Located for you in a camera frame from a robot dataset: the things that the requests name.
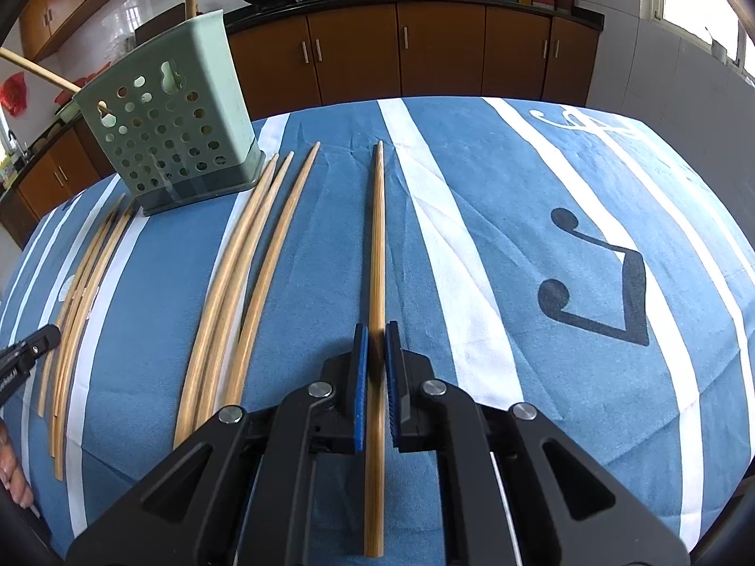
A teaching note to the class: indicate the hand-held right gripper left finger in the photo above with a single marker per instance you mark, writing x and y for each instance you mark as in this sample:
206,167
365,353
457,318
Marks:
360,389

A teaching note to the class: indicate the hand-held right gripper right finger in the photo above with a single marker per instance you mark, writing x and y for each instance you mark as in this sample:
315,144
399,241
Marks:
393,412

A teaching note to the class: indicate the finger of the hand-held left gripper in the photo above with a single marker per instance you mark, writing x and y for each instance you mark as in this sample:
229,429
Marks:
41,341

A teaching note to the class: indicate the green perforated chopstick holder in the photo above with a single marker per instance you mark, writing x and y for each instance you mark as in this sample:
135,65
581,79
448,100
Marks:
177,106

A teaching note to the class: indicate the person's left hand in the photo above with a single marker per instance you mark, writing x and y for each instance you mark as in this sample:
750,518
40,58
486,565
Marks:
12,460

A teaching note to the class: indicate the blue white striped tablecloth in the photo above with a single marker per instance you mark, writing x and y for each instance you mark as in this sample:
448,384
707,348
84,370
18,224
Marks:
501,277

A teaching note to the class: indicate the yellow bottle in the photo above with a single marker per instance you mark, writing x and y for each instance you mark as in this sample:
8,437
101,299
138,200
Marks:
6,170

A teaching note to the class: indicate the sink faucet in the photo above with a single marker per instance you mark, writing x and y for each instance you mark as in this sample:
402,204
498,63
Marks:
12,141

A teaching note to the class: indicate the green basin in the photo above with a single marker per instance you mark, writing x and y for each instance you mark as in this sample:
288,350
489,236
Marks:
69,112

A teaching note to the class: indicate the red basin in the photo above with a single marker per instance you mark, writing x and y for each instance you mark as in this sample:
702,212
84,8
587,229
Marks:
68,97

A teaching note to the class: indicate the hanging red plastic bag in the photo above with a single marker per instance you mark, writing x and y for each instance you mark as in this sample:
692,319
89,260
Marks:
13,94

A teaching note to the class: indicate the wooden lower cabinets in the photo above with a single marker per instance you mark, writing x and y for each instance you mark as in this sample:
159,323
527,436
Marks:
354,53

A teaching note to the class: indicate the wooden cabinets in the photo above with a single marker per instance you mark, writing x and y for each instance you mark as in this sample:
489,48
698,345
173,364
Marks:
65,0
354,53

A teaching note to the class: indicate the wooden upper cabinets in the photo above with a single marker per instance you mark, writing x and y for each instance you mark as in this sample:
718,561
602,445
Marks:
65,0

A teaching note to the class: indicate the white cup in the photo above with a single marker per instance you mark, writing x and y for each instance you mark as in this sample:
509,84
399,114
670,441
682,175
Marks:
718,52

